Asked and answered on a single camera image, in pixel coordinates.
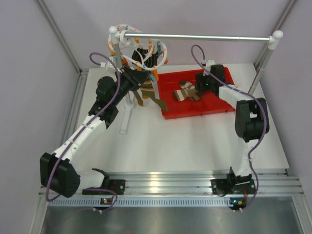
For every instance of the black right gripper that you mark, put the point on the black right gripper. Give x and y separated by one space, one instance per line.
200 78

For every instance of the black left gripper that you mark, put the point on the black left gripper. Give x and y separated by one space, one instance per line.
134 77

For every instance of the black white striped sock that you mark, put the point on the black white striped sock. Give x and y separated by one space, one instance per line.
140 54

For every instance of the white round clip hanger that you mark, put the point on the white round clip hanger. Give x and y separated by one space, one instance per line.
117 37

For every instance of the olive green striped sock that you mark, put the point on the olive green striped sock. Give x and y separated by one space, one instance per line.
140 96

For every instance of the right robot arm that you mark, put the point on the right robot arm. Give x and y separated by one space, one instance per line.
251 124

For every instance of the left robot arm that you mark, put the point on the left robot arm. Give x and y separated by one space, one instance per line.
57 170

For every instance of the brown beige striped sock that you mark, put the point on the brown beige striped sock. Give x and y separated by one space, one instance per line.
187 91

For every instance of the red plastic tray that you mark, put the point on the red plastic tray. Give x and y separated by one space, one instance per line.
208 104

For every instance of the white metal drying rack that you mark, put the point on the white metal drying rack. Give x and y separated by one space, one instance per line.
272 42

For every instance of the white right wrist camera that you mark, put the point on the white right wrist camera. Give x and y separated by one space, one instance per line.
208 63

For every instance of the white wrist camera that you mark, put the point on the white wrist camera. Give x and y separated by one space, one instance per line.
208 63
108 65

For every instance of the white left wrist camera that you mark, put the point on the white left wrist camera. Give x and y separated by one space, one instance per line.
108 65

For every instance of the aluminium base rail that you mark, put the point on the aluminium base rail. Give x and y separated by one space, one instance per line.
184 190

